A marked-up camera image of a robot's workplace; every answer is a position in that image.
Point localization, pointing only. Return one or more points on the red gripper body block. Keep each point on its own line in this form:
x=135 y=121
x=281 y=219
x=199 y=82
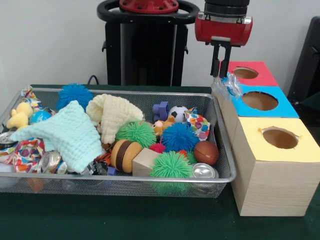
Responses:
x=222 y=31

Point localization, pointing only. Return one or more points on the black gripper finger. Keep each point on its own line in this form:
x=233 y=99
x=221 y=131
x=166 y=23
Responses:
x=223 y=62
x=215 y=60

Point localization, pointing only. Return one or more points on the crushed clear plastic bottle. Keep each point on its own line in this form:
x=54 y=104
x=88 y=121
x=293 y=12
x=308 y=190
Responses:
x=226 y=88

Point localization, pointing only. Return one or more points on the cream knit cloth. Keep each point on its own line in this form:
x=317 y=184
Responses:
x=112 y=115

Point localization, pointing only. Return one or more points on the blue spiky rubber ball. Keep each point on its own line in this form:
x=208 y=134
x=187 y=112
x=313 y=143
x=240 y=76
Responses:
x=72 y=93
x=178 y=137

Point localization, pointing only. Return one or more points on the mint green knit cloth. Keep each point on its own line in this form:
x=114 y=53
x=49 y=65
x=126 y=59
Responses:
x=70 y=135

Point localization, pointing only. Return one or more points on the wooden box with three holes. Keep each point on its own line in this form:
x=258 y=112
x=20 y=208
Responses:
x=270 y=190

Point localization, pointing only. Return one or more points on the shallow clear mesh bin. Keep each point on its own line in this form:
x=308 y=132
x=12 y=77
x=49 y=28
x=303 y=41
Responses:
x=75 y=186

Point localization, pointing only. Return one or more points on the small black white soccer ball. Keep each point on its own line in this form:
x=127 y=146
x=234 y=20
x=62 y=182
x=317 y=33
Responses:
x=178 y=113

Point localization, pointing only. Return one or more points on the colourful dotted cloth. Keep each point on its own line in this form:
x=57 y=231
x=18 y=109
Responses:
x=201 y=126

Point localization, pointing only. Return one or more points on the small brown teddy bear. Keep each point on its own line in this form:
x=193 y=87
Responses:
x=162 y=126

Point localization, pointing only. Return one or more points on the black upright panel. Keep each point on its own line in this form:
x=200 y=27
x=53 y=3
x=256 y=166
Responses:
x=308 y=62

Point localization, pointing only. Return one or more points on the small brown football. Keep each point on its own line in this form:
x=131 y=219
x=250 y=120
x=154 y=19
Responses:
x=206 y=153

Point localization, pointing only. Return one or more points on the dark green tablecloth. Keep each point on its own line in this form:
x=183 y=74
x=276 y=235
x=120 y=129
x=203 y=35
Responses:
x=125 y=220
x=311 y=117

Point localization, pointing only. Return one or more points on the green spiky rubber ball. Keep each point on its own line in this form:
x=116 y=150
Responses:
x=136 y=133
x=171 y=166

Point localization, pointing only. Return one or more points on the plain silver can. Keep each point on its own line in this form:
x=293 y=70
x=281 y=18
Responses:
x=205 y=171

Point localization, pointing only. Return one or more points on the large plain wooden block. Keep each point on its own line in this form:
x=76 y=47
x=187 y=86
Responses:
x=142 y=162

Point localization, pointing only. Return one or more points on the toy burger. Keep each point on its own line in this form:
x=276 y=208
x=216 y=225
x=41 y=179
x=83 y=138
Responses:
x=125 y=155

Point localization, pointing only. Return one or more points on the globe print ball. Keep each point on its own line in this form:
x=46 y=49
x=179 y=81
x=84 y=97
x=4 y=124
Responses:
x=40 y=117

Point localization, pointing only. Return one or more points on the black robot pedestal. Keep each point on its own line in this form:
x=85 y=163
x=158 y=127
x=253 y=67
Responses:
x=150 y=55

